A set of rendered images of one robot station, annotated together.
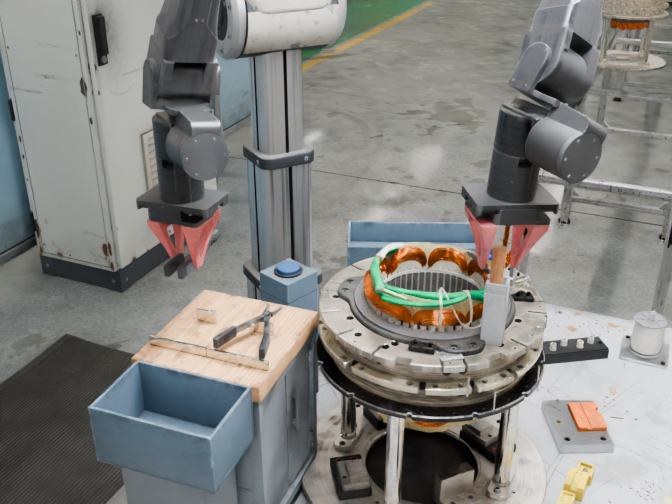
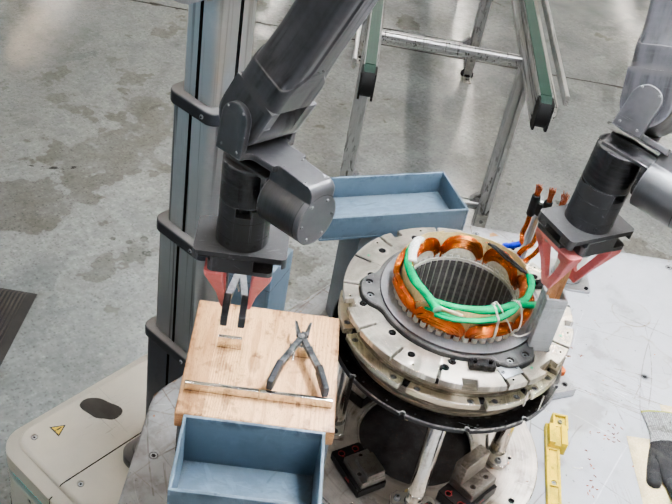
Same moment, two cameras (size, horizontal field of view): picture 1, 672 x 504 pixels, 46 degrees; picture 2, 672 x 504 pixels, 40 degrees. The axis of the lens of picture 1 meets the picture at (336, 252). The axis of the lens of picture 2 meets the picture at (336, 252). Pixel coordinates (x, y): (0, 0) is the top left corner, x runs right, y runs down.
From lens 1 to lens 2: 54 cm
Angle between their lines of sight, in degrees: 24
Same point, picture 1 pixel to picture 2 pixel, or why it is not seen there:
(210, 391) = (274, 439)
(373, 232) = not seen: hidden behind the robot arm
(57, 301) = not seen: outside the picture
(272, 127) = (222, 77)
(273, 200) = (216, 158)
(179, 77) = (275, 124)
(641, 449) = (594, 388)
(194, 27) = (313, 78)
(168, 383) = (221, 434)
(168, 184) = (241, 234)
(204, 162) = (314, 226)
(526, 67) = (635, 110)
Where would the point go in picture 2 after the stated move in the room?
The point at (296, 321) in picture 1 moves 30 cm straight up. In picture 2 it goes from (324, 335) to (362, 143)
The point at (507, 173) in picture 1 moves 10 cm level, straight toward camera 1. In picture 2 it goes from (600, 209) to (630, 266)
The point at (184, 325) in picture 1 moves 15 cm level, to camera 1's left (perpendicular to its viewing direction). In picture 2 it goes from (207, 356) to (84, 373)
